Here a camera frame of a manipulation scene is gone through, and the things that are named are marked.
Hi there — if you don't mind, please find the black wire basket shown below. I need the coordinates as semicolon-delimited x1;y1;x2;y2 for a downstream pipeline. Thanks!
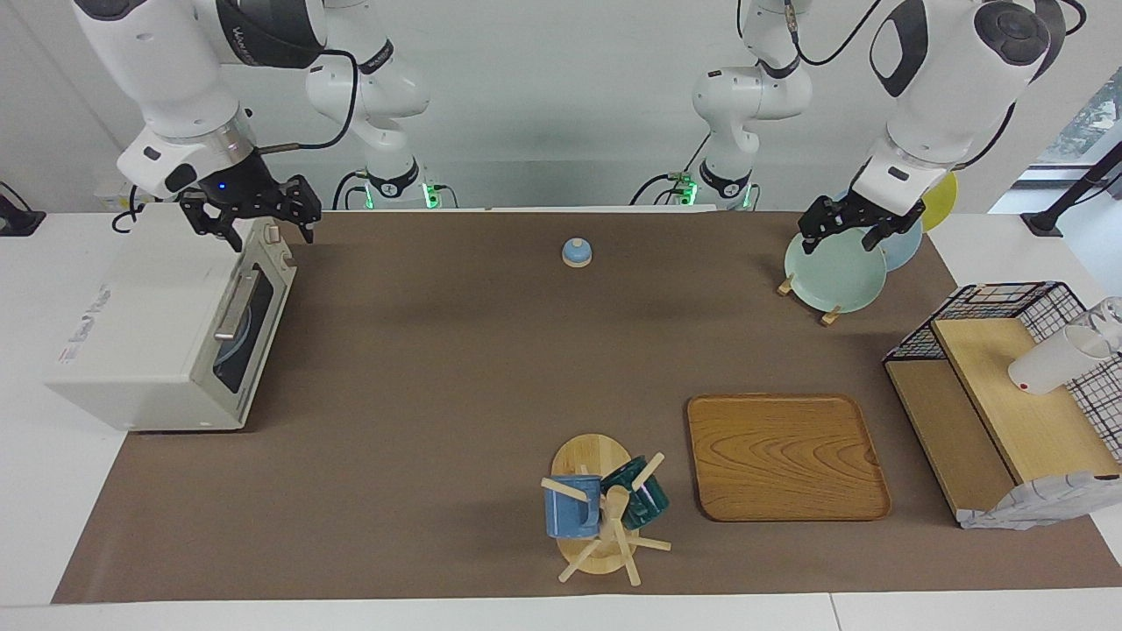
883;281;1122;465

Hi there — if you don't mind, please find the blue mug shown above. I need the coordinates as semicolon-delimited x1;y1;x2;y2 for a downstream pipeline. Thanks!
544;474;604;539

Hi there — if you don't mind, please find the dark green mug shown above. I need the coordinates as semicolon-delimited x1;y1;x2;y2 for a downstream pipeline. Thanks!
600;456;671;530

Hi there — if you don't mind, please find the black base cable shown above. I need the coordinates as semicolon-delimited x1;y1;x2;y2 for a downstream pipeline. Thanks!
331;169;369;211
629;131;713;207

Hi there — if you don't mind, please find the yellow plate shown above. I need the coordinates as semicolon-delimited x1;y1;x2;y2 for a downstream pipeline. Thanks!
919;171;958;233

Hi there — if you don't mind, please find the wooden step shelf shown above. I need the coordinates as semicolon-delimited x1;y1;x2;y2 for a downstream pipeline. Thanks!
884;317;1122;525

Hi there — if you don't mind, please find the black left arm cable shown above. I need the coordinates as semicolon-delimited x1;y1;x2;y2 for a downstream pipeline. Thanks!
736;0;886;68

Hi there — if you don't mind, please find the black clamp mount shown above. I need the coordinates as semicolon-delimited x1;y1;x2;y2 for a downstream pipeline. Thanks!
0;181;46;238

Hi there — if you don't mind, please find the white paper cup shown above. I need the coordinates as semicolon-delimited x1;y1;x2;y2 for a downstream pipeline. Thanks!
1007;324;1112;395

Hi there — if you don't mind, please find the clear glass cup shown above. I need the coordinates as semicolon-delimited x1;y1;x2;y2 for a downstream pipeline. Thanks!
1087;296;1122;356

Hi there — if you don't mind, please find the large light blue plate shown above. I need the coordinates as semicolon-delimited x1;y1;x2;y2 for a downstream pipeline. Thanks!
828;188;924;273

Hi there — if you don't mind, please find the white marbled cloth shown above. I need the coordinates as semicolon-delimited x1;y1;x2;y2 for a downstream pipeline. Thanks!
957;471;1122;531

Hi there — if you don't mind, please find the wooden plate rack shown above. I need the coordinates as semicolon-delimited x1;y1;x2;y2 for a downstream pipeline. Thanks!
777;273;842;327

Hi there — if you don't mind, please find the black clamp stand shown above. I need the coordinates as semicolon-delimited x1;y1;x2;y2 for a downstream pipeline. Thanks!
1021;140;1122;238

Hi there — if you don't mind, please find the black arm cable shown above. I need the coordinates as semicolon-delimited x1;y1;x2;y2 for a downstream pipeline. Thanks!
254;48;362;154
736;0;886;68

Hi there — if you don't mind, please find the glass oven door with handle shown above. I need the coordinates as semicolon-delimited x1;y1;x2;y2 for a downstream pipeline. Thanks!
210;259;297;417

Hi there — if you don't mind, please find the wooden mug tree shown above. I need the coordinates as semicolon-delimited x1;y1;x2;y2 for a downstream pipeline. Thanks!
540;433;673;586

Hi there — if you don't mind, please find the cream toaster oven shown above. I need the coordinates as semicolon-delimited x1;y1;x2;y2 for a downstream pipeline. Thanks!
46;203;297;432

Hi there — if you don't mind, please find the wooden serving tray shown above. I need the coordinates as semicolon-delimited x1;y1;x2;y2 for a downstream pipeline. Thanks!
686;393;892;523

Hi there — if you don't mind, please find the pale green plate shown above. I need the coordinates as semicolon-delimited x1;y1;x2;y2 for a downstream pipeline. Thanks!
784;222;888;314

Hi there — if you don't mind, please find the small light blue plate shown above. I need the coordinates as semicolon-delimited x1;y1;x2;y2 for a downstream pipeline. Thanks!
217;287;257;371

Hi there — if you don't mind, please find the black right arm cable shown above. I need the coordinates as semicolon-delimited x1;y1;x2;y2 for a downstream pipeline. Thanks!
254;48;362;154

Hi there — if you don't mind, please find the window with outdoor view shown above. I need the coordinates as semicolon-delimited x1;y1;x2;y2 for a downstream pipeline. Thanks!
1034;66;1122;167

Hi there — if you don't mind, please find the brown table mat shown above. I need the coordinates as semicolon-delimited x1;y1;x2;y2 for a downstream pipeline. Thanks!
51;210;1122;606

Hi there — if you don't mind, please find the black coiled power cable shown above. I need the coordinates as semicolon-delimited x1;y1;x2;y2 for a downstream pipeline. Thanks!
111;180;148;233

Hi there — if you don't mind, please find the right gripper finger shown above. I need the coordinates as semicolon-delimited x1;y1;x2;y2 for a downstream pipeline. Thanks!
181;200;245;253
280;175;322;245

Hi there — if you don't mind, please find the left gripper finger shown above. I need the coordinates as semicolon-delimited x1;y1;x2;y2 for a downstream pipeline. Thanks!
863;223;913;253
799;200;832;255

